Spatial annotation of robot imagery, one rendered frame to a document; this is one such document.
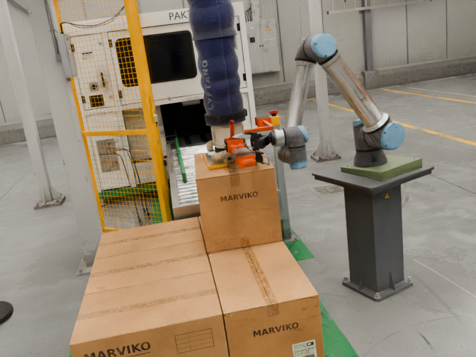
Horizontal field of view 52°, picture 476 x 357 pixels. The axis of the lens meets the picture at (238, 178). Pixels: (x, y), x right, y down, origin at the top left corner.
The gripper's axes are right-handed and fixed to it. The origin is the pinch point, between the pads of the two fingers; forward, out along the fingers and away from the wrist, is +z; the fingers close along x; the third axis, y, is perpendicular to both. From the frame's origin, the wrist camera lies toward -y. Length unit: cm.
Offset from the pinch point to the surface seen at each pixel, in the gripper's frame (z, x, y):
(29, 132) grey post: 190, -20, 341
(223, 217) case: 11.5, -35.3, -4.1
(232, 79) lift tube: -5.2, 30.6, 18.8
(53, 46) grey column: 102, 62, 131
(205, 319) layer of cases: 29, -54, -64
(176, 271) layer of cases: 39, -53, -18
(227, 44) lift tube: -5, 48, 18
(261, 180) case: -9.7, -18.9, -5.3
